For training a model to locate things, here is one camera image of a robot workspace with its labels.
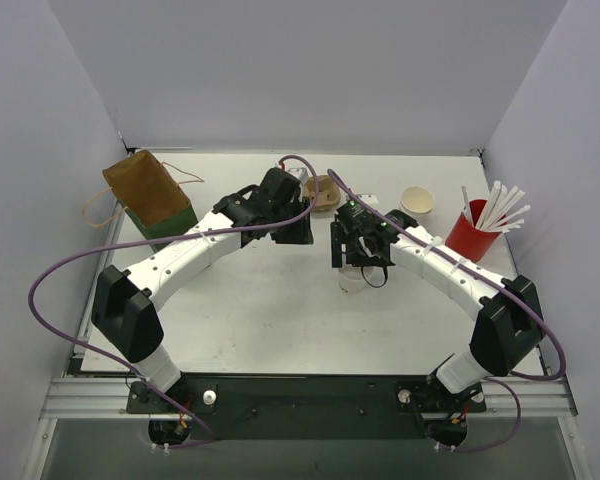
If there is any white paper cup with text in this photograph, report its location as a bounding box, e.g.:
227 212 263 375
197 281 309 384
338 275 366 295

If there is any green paper bag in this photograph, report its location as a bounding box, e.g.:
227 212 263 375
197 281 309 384
102 150 203 240

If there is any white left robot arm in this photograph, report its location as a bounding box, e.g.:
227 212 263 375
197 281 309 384
91 168 313 412

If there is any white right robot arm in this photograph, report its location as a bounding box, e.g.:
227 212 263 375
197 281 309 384
330 200 545 409

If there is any brown cardboard cup carrier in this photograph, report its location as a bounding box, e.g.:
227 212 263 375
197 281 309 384
302 175 341 212

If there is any red straw holder cup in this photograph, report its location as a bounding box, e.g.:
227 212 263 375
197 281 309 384
445 213 501 263

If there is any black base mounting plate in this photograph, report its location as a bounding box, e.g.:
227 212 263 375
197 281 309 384
126 373 486 442

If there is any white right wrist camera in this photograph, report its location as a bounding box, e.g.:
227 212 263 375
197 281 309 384
357 193 379 207

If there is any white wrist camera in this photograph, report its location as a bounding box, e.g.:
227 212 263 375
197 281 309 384
278 160 310 185
357 193 379 207

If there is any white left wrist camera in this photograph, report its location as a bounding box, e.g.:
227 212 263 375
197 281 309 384
278 160 310 185

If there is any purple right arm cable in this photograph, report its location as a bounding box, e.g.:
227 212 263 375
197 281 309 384
326 168 567 454

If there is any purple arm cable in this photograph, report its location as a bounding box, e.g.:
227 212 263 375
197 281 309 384
326 168 567 454
27 154 321 449

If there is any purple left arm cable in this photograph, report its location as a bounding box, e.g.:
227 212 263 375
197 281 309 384
27 154 321 449

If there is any aluminium rail frame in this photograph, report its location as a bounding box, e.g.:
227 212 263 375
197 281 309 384
19 199 579 480

